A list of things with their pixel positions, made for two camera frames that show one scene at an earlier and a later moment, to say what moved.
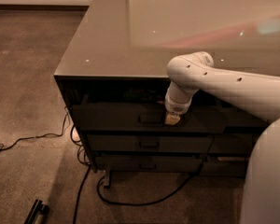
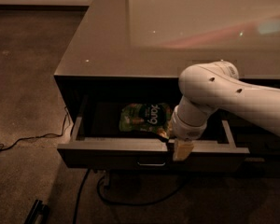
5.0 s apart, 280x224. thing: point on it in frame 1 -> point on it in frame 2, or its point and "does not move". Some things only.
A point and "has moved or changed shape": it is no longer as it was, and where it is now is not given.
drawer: [148, 118] has moved or changed shape
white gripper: [176, 107] -> [186, 130]
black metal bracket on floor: [37, 207] does not move
